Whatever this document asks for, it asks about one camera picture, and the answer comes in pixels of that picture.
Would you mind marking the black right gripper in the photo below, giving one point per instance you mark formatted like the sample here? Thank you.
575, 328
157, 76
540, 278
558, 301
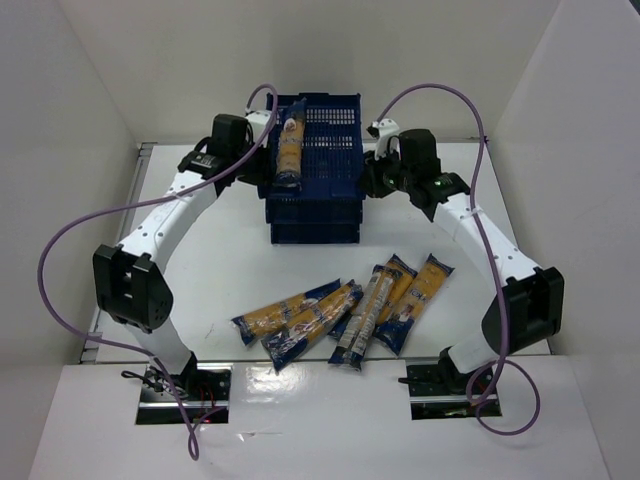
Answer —
373, 176

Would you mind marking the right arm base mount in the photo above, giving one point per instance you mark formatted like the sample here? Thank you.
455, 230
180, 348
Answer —
431, 398

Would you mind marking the left-most spaghetti bag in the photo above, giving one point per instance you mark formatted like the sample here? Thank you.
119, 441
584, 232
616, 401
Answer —
263, 321

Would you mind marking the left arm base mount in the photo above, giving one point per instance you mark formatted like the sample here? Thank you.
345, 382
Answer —
207, 401

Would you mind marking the blue plastic tray shelf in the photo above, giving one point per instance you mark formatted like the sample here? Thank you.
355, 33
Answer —
328, 209

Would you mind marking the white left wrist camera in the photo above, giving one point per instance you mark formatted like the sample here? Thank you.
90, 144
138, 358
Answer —
261, 122

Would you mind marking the white-label spaghetti bag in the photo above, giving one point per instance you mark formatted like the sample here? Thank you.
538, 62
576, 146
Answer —
351, 347

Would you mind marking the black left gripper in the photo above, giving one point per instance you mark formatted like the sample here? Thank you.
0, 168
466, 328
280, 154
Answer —
257, 170

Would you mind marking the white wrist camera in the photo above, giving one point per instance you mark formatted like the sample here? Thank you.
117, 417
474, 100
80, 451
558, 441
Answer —
383, 131
261, 122

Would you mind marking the middle yellow spaghetti bag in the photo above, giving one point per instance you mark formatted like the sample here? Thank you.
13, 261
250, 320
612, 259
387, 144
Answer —
400, 285

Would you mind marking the right-most spaghetti bag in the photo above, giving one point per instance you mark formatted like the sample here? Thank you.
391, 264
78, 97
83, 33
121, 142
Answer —
393, 329

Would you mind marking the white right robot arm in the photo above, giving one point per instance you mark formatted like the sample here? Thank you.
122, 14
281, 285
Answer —
528, 303

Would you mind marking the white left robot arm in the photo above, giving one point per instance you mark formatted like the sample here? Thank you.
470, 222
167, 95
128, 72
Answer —
129, 277

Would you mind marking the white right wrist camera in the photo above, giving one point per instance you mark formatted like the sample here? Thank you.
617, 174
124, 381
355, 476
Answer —
383, 131

